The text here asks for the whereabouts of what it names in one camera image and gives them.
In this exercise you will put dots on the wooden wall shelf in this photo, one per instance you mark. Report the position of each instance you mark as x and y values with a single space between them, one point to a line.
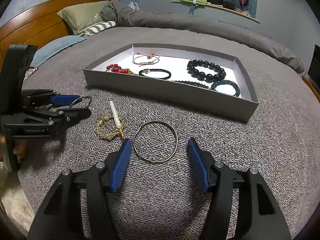
225 8

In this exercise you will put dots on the grey white striped pillow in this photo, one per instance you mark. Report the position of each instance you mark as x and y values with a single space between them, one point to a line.
100 27

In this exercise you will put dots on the person's left hand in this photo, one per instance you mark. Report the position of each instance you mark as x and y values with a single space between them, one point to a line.
20 147

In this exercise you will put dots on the grey duvet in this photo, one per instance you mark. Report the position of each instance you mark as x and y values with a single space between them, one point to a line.
200 30

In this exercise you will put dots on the white plastic bag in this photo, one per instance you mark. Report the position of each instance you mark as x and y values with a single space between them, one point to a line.
133 5

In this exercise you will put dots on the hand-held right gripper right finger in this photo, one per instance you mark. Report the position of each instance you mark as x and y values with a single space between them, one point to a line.
198 165

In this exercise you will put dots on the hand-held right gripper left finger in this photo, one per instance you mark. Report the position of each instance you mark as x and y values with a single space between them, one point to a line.
121 165

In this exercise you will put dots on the black monitor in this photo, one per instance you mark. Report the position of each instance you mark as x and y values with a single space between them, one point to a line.
315 65

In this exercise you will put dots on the wooden tv stand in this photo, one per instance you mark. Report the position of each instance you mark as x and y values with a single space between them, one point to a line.
311 86

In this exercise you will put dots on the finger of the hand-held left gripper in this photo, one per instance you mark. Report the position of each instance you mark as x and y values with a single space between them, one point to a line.
75 113
65 99

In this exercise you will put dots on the smartphone with patterned case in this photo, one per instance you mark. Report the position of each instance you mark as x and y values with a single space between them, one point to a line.
30 73

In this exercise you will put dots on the wooden headboard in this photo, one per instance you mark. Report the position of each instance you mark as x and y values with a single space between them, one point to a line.
37 17

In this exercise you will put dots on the silver bangle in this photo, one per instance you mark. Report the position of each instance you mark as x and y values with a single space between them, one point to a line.
153 161

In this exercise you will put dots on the black cloth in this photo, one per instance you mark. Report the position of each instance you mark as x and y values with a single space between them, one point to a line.
220 1

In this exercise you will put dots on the olive green pillow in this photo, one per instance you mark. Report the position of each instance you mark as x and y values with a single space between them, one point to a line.
82 15

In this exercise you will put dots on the light blue blanket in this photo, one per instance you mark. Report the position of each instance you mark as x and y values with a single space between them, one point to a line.
57 47

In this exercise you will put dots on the grey shallow cardboard box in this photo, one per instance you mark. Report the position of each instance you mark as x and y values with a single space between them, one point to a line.
175 92

